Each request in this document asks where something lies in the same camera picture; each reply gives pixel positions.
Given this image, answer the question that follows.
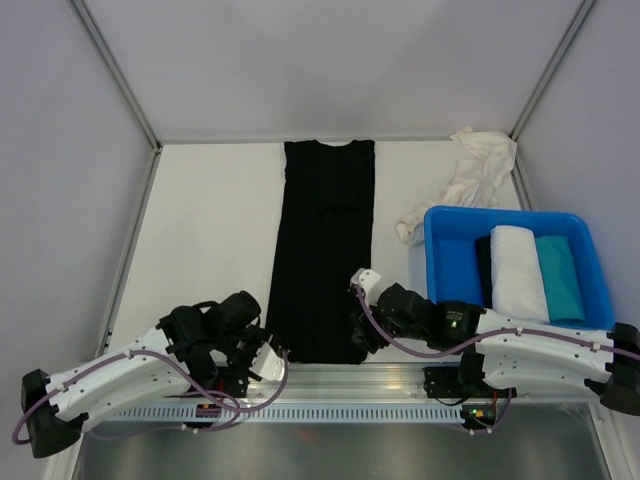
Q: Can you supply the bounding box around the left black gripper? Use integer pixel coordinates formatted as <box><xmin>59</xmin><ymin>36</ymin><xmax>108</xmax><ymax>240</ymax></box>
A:
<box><xmin>216</xmin><ymin>323</ymin><xmax>281</xmax><ymax>381</ymax></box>

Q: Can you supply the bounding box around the black t-shirt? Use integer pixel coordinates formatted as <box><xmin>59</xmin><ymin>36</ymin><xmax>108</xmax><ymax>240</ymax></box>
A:
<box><xmin>266</xmin><ymin>140</ymin><xmax>375</xmax><ymax>364</ymax></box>
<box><xmin>474</xmin><ymin>236</ymin><xmax>493</xmax><ymax>308</ymax></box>

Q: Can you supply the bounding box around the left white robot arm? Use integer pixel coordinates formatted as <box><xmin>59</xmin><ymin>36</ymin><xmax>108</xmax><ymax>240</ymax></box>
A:
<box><xmin>12</xmin><ymin>291</ymin><xmax>287</xmax><ymax>459</ymax></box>

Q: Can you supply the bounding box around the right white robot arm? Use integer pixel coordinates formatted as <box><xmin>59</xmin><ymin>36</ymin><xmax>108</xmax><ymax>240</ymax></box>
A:
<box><xmin>350</xmin><ymin>280</ymin><xmax>639</xmax><ymax>416</ymax></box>

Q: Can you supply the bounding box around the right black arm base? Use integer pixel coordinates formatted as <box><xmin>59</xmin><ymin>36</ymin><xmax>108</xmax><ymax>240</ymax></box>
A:
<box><xmin>423</xmin><ymin>366</ymin><xmax>508</xmax><ymax>406</ymax></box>

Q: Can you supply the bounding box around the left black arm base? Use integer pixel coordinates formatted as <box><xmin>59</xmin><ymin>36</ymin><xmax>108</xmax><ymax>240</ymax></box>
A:
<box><xmin>212</xmin><ymin>366</ymin><xmax>249</xmax><ymax>398</ymax></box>

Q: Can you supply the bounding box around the blue plastic bin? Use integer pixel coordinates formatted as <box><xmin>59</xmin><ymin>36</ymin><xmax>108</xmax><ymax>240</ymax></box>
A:
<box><xmin>423</xmin><ymin>206</ymin><xmax>616</xmax><ymax>330</ymax></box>

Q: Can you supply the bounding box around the rolled black t-shirt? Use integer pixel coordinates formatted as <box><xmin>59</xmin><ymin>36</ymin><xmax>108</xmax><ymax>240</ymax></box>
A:
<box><xmin>474</xmin><ymin>236</ymin><xmax>493</xmax><ymax>308</ymax></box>

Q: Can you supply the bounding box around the rolled white t-shirt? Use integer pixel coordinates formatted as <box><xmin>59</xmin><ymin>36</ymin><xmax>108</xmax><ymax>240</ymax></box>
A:
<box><xmin>490</xmin><ymin>225</ymin><xmax>550</xmax><ymax>324</ymax></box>

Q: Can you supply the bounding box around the rolled teal t-shirt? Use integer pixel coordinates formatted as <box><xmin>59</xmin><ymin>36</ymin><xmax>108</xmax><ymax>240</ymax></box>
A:
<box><xmin>535</xmin><ymin>236</ymin><xmax>586</xmax><ymax>324</ymax></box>

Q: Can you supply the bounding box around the crumpled cream t-shirt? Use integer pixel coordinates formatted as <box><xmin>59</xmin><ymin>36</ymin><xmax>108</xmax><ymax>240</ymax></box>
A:
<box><xmin>395</xmin><ymin>126</ymin><xmax>517</xmax><ymax>247</ymax></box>

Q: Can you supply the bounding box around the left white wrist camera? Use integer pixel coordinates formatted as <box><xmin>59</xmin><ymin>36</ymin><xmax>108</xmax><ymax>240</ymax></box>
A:
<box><xmin>249</xmin><ymin>343</ymin><xmax>288</xmax><ymax>382</ymax></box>

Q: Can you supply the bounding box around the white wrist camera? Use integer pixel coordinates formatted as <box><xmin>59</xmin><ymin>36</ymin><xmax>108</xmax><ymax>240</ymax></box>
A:
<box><xmin>350</xmin><ymin>268</ymin><xmax>382</xmax><ymax>294</ymax></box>
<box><xmin>249</xmin><ymin>343</ymin><xmax>288</xmax><ymax>382</ymax></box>

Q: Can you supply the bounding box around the aluminium mounting rail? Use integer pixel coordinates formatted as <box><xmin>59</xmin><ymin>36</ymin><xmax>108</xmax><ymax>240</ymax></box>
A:
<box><xmin>214</xmin><ymin>360</ymin><xmax>614</xmax><ymax>404</ymax></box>

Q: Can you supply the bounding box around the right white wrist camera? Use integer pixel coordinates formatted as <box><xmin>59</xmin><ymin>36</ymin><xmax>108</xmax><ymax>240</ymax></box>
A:
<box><xmin>350</xmin><ymin>268</ymin><xmax>382</xmax><ymax>294</ymax></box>

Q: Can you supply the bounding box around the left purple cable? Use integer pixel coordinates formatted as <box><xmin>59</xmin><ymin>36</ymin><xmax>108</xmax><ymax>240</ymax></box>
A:
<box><xmin>10</xmin><ymin>347</ymin><xmax>291</xmax><ymax>446</ymax></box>

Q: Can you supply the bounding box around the purple cable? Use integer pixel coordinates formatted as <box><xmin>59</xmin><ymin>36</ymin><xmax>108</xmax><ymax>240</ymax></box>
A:
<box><xmin>349</xmin><ymin>284</ymin><xmax>640</xmax><ymax>436</ymax></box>
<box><xmin>10</xmin><ymin>347</ymin><xmax>291</xmax><ymax>446</ymax></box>

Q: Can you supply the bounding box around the slotted white cable duct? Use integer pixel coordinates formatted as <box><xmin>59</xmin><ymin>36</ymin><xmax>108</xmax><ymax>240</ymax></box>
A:
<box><xmin>111</xmin><ymin>402</ymin><xmax>463</xmax><ymax>424</ymax></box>

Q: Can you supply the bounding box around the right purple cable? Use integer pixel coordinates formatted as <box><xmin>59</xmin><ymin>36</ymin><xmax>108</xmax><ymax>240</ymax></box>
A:
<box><xmin>349</xmin><ymin>284</ymin><xmax>640</xmax><ymax>436</ymax></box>

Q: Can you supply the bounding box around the left aluminium frame post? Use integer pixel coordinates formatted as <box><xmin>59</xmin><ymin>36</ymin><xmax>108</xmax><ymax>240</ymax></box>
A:
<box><xmin>67</xmin><ymin>0</ymin><xmax>162</xmax><ymax>153</ymax></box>

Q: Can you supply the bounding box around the aluminium frame post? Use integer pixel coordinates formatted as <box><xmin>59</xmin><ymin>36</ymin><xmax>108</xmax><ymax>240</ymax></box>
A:
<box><xmin>67</xmin><ymin>0</ymin><xmax>162</xmax><ymax>153</ymax></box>
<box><xmin>509</xmin><ymin>0</ymin><xmax>599</xmax><ymax>142</ymax></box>

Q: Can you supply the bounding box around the right aluminium frame post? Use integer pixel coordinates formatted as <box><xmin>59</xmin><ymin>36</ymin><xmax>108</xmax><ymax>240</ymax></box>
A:
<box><xmin>509</xmin><ymin>0</ymin><xmax>599</xmax><ymax>142</ymax></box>

